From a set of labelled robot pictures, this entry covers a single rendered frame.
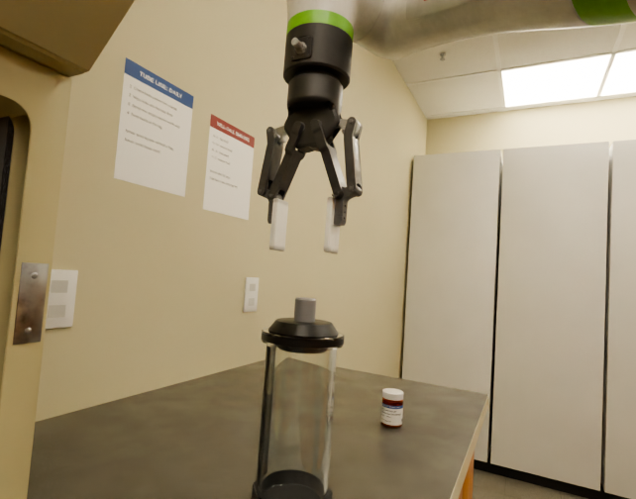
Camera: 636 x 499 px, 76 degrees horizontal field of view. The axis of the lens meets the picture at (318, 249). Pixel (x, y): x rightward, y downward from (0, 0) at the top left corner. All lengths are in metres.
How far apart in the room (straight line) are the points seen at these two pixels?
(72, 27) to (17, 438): 0.35
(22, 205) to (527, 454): 3.05
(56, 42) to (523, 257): 2.84
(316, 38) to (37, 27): 0.31
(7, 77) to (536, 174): 2.94
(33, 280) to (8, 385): 0.09
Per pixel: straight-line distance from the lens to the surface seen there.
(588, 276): 3.03
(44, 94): 0.46
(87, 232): 0.98
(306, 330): 0.50
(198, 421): 0.90
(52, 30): 0.43
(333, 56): 0.57
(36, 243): 0.44
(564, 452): 3.18
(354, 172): 0.52
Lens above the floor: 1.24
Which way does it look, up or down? 3 degrees up
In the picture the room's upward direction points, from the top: 4 degrees clockwise
